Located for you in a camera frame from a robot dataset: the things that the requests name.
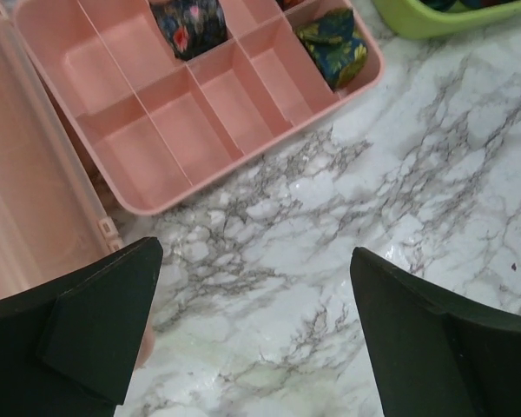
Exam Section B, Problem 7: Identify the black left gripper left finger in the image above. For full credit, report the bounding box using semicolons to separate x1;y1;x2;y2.
0;237;163;416

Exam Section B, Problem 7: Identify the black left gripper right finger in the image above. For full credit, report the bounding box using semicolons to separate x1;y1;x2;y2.
350;248;521;416

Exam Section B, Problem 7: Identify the navy tie with yellow flowers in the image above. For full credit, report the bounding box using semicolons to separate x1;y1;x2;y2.
293;7;368;90

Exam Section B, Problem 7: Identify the pink translucent storage box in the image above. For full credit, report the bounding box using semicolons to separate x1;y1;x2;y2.
0;2;123;300

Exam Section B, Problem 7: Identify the pink compartment tray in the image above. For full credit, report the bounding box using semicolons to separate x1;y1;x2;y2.
12;1;384;215

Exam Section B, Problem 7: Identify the green plastic bin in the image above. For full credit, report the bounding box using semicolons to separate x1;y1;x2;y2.
373;0;521;40

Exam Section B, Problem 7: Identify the rolled dark floral tie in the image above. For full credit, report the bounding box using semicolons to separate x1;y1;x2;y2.
148;0;228;61

